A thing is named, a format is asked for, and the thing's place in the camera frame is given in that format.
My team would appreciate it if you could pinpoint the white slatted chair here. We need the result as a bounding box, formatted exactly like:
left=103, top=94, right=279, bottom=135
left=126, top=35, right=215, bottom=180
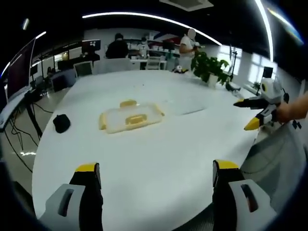
left=145, top=56, right=162, bottom=71

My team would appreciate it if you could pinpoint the grey cloth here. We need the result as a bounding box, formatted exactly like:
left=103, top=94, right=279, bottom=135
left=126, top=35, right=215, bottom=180
left=240, top=121, right=308, bottom=212

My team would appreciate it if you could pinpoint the black tripod stand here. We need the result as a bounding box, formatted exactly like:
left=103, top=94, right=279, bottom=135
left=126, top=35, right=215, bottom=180
left=228, top=44, right=239, bottom=82

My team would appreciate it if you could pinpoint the storage shelf with boxes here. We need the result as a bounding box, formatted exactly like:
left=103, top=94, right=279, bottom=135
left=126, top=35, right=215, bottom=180
left=127, top=39, right=181, bottom=59

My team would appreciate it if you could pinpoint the dark object on table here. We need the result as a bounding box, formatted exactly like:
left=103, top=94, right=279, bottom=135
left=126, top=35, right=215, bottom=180
left=225, top=81, right=242, bottom=94

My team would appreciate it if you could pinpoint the green potted plant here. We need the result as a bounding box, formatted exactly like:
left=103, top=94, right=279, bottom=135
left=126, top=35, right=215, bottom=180
left=191, top=51, right=231, bottom=87

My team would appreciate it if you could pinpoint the black cloth lump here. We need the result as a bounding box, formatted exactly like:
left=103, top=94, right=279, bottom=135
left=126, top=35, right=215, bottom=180
left=52, top=114, right=71, bottom=133

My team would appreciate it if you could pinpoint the long curved ceiling light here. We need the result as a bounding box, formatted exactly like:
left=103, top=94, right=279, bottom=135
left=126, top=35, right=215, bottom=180
left=81, top=11, right=222, bottom=46
left=254, top=0, right=275, bottom=62

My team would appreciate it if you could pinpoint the black white yellow gripper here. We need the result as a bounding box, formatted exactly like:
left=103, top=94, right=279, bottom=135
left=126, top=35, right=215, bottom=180
left=171, top=65, right=190, bottom=74

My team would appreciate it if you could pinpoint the large dark monitor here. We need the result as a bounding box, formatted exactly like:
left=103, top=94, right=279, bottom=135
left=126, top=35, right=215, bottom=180
left=5, top=38, right=37, bottom=103

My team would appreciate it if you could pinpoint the ceiling air vent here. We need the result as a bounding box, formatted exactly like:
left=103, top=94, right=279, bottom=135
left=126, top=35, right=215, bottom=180
left=159, top=0, right=214, bottom=12

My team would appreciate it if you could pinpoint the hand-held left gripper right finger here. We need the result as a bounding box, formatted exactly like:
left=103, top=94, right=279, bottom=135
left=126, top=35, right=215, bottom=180
left=211, top=159, right=278, bottom=231

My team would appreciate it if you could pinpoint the clear box with yellow buckle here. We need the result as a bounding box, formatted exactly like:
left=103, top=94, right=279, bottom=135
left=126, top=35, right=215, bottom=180
left=99, top=99, right=166, bottom=135

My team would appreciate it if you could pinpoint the white mesh chair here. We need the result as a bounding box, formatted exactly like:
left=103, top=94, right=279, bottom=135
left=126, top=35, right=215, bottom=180
left=73, top=60, right=94, bottom=77

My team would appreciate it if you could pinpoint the side desk with cables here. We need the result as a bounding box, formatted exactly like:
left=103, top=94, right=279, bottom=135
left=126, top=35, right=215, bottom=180
left=0, top=90, right=44, bottom=147

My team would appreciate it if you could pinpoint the black wall screen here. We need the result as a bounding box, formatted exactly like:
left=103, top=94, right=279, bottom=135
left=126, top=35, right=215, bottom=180
left=81, top=39, right=102, bottom=61

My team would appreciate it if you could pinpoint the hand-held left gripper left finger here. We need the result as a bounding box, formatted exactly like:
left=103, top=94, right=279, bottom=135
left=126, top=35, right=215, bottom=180
left=38, top=162, right=104, bottom=231

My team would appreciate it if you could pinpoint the person's right hand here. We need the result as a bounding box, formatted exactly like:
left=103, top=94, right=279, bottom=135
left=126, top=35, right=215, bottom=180
left=276, top=102, right=294, bottom=124

